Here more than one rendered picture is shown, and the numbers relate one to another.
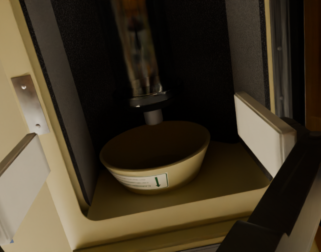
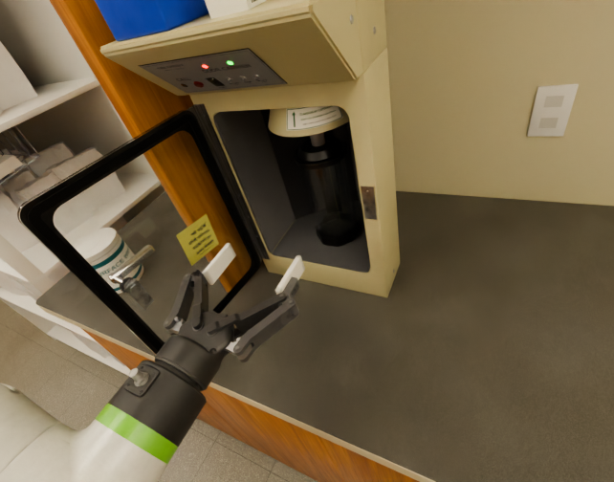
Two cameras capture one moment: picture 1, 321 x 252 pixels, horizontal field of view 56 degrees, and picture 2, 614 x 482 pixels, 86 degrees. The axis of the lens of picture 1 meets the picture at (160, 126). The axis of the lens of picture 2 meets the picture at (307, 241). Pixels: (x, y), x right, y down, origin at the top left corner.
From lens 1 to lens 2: 0.54 m
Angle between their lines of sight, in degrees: 70
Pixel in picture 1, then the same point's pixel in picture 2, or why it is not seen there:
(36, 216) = not seen: outside the picture
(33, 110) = (367, 201)
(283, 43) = (238, 197)
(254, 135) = (221, 263)
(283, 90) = (230, 175)
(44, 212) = not seen: outside the picture
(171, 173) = (283, 126)
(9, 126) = (559, 21)
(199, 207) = (255, 103)
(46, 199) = not seen: outside the picture
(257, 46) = (251, 193)
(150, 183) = (299, 119)
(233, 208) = (230, 98)
